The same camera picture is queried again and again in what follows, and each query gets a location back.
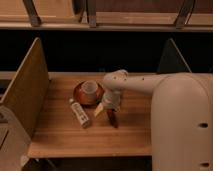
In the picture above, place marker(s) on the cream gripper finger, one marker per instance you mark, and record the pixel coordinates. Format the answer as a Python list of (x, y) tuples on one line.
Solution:
[(99, 109)]

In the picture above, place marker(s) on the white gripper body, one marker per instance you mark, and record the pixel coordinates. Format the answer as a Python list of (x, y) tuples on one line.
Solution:
[(111, 99)]

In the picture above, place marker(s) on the red chili pepper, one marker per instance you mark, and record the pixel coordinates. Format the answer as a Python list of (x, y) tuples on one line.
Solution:
[(112, 117)]

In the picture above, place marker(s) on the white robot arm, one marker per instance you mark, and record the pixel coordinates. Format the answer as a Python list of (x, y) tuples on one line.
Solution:
[(181, 116)]

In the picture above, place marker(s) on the white ceramic cup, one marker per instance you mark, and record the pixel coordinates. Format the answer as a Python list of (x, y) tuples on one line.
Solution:
[(90, 88)]

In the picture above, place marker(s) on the brown round saucer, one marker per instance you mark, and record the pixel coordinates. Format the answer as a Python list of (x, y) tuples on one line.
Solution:
[(80, 97)]

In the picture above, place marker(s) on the right dark side panel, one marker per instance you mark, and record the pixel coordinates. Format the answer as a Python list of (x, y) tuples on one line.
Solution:
[(172, 60)]

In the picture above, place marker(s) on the left wooden side panel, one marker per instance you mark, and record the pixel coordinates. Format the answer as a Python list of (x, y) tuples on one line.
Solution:
[(23, 98)]

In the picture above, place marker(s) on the wooden back shelf rail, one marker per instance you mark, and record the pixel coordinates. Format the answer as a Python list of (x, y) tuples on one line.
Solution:
[(108, 15)]

